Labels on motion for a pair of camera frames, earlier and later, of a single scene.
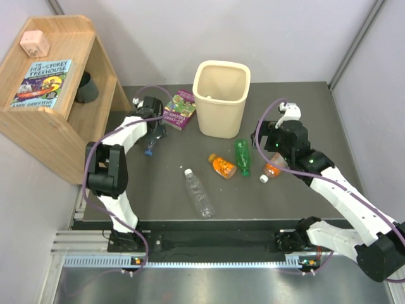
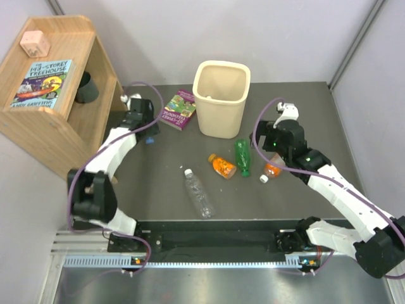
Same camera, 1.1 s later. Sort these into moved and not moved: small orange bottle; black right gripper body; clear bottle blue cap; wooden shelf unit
Moved: clear bottle blue cap
Not moved: small orange bottle; black right gripper body; wooden shelf unit
